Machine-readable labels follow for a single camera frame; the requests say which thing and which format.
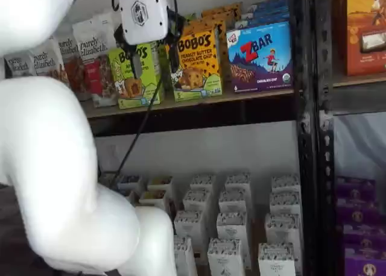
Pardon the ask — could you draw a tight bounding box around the black cable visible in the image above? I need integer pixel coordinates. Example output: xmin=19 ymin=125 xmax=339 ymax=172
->
xmin=108 ymin=75 xmax=163 ymax=188

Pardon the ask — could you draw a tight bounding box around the purple snack box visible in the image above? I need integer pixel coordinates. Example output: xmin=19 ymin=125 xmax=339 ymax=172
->
xmin=344 ymin=248 xmax=386 ymax=276
xmin=335 ymin=175 xmax=377 ymax=200
xmin=343 ymin=224 xmax=386 ymax=251
xmin=335 ymin=197 xmax=379 ymax=227

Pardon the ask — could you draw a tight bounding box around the green Bobo's oat bites box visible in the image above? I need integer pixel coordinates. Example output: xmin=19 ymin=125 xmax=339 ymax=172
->
xmin=150 ymin=37 xmax=171 ymax=99
xmin=107 ymin=42 xmax=166 ymax=110

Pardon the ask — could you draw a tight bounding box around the blue Zbar snack box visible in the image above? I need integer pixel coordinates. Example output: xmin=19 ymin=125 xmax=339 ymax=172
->
xmin=225 ymin=20 xmax=294 ymax=94
xmin=234 ymin=11 xmax=291 ymax=30
xmin=247 ymin=0 xmax=290 ymax=15

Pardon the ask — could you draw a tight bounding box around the orange Bobo's peanut butter box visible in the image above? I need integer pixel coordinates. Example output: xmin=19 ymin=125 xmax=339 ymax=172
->
xmin=201 ymin=2 xmax=243 ymax=30
xmin=169 ymin=28 xmax=224 ymax=102
xmin=180 ymin=16 xmax=228 ymax=66

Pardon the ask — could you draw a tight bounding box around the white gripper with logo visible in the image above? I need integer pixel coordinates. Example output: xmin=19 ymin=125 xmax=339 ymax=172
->
xmin=114 ymin=0 xmax=182 ymax=80

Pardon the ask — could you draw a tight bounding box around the Purely Elizabeth granola bag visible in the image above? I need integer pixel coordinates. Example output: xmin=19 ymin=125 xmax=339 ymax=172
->
xmin=77 ymin=31 xmax=119 ymax=108
xmin=56 ymin=31 xmax=89 ymax=93
xmin=71 ymin=12 xmax=121 ymax=43
xmin=3 ymin=51 xmax=34 ymax=78
xmin=31 ymin=38 xmax=69 ymax=87

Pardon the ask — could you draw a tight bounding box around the large orange cardboard box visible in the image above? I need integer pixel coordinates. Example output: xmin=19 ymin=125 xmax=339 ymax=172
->
xmin=346 ymin=0 xmax=386 ymax=77

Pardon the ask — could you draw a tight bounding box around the white carton with colourful top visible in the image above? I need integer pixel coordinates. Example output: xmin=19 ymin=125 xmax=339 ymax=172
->
xmin=147 ymin=175 xmax=174 ymax=195
xmin=116 ymin=174 xmax=143 ymax=196
xmin=138 ymin=189 xmax=168 ymax=211

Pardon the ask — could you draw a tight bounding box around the white patterned carton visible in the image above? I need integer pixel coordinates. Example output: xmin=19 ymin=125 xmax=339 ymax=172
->
xmin=264 ymin=213 xmax=300 ymax=245
xmin=224 ymin=172 xmax=252 ymax=193
xmin=268 ymin=192 xmax=302 ymax=216
xmin=215 ymin=212 xmax=249 ymax=243
xmin=218 ymin=190 xmax=250 ymax=214
xmin=206 ymin=237 xmax=244 ymax=276
xmin=258 ymin=242 xmax=297 ymax=276
xmin=189 ymin=172 xmax=217 ymax=193
xmin=173 ymin=210 xmax=207 ymax=250
xmin=270 ymin=174 xmax=302 ymax=195
xmin=173 ymin=236 xmax=199 ymax=276
xmin=182 ymin=189 xmax=212 ymax=213

